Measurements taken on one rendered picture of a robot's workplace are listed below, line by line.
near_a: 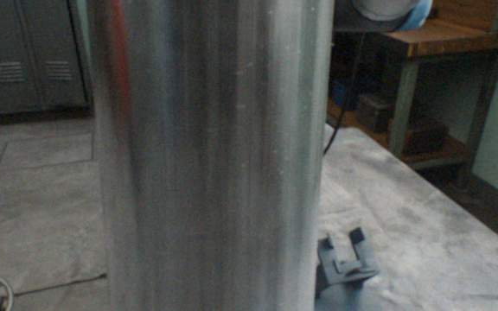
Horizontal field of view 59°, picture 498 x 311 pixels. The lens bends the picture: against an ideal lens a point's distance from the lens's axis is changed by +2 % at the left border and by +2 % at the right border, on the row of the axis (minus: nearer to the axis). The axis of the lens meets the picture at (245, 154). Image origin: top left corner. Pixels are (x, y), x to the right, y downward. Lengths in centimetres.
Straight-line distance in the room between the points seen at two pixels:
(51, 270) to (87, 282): 19
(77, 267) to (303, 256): 194
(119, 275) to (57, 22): 316
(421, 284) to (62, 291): 151
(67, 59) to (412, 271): 290
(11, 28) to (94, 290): 203
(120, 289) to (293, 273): 6
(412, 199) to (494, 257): 19
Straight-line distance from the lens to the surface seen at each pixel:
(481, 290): 80
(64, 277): 204
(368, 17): 50
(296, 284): 16
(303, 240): 16
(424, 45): 210
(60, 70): 339
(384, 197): 96
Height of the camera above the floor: 130
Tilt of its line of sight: 28 degrees down
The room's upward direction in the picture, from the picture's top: straight up
